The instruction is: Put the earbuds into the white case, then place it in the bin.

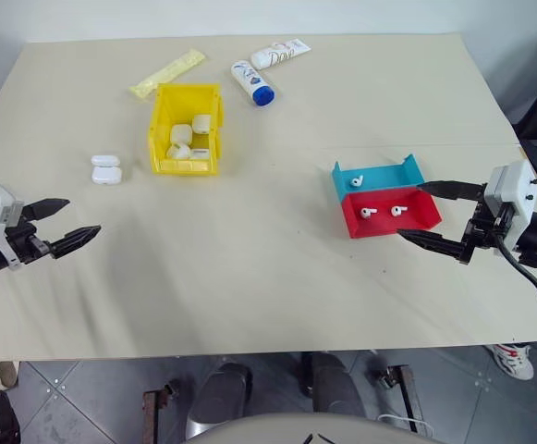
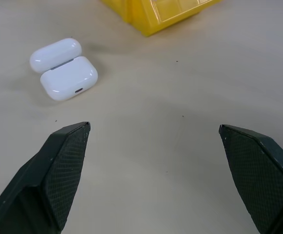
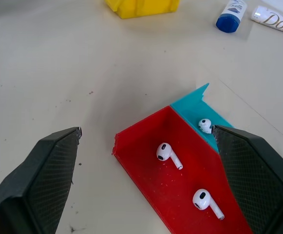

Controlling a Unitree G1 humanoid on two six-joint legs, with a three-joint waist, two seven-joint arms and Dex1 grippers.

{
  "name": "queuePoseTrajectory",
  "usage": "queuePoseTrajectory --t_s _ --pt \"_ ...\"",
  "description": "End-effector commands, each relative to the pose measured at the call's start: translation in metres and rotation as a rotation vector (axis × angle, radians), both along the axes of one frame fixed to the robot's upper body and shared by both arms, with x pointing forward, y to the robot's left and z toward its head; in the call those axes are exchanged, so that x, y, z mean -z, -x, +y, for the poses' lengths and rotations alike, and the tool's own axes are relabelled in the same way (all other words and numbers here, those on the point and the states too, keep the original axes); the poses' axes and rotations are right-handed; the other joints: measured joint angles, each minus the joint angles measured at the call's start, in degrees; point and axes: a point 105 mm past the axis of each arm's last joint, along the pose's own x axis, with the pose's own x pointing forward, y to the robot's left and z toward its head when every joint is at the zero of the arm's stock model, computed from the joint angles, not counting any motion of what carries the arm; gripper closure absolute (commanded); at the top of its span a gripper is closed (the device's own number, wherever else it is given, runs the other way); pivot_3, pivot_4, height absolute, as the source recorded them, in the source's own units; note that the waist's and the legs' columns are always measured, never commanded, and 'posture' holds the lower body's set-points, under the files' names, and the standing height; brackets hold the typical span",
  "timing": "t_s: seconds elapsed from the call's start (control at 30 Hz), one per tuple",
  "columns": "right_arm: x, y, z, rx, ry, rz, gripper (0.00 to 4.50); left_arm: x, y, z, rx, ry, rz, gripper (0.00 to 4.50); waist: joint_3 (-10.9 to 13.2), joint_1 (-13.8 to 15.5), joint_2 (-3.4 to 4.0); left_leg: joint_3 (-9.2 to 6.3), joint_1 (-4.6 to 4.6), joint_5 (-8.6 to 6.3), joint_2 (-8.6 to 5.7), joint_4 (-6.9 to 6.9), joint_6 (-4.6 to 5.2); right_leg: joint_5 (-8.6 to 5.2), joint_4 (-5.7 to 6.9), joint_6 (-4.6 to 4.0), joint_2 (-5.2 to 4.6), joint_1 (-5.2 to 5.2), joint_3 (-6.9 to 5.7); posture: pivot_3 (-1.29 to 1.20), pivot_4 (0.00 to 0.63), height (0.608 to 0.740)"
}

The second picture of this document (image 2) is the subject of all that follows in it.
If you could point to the white earbud charging case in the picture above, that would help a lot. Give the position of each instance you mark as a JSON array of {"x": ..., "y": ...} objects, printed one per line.
[{"x": 68, "y": 75}]

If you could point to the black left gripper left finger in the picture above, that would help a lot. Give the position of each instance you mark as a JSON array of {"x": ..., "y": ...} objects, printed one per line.
[{"x": 58, "y": 170}]

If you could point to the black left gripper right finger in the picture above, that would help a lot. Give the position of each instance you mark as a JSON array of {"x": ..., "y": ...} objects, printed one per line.
[{"x": 258, "y": 170}]

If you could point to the yellow plastic bin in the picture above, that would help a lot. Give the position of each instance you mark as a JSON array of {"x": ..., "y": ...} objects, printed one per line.
[{"x": 143, "y": 17}]

